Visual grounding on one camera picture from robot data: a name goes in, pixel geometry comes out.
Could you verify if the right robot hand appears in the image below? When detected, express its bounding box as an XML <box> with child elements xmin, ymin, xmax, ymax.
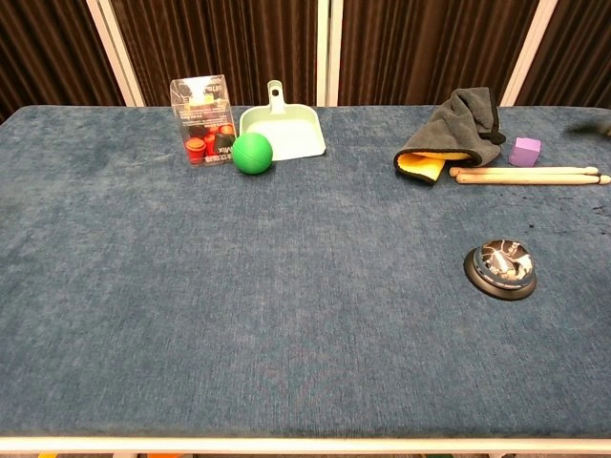
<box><xmin>565</xmin><ymin>119</ymin><xmax>611</xmax><ymax>137</ymax></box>

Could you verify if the purple cube block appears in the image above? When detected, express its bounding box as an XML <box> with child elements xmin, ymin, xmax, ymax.
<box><xmin>509</xmin><ymin>136</ymin><xmax>544</xmax><ymax>168</ymax></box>

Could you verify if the wooden drumstick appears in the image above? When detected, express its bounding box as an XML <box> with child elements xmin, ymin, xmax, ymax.
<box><xmin>456</xmin><ymin>175</ymin><xmax>611</xmax><ymax>186</ymax></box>
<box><xmin>449</xmin><ymin>166</ymin><xmax>599</xmax><ymax>177</ymax></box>

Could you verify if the grey and yellow microfibre cloth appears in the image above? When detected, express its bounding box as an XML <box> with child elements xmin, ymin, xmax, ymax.
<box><xmin>392</xmin><ymin>87</ymin><xmax>507</xmax><ymax>186</ymax></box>

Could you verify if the mint green plastic dustpan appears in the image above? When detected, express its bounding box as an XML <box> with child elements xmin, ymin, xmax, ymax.
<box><xmin>239</xmin><ymin>79</ymin><xmax>327</xmax><ymax>162</ymax></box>

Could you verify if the green rubber ball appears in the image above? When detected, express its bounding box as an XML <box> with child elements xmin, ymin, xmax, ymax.
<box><xmin>231</xmin><ymin>132</ymin><xmax>274</xmax><ymax>176</ymax></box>

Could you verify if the blue velvet table cover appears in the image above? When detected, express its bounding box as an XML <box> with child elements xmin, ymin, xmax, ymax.
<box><xmin>0</xmin><ymin>104</ymin><xmax>611</xmax><ymax>440</ymax></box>

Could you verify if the dark brown pleated curtain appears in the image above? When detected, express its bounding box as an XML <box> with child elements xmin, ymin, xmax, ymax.
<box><xmin>0</xmin><ymin>0</ymin><xmax>611</xmax><ymax>124</ymax></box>

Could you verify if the clear plastic printed box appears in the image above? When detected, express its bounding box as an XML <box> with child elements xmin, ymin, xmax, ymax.
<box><xmin>170</xmin><ymin>73</ymin><xmax>239</xmax><ymax>167</ymax></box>

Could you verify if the white screen frame post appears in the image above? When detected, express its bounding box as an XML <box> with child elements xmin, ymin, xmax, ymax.
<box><xmin>316</xmin><ymin>0</ymin><xmax>345</xmax><ymax>108</ymax></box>
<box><xmin>85</xmin><ymin>0</ymin><xmax>146</xmax><ymax>108</ymax></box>
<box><xmin>499</xmin><ymin>0</ymin><xmax>559</xmax><ymax>108</ymax></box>

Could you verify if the white table frame edge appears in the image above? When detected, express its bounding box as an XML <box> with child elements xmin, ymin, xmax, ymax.
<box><xmin>0</xmin><ymin>434</ymin><xmax>611</xmax><ymax>455</ymax></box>

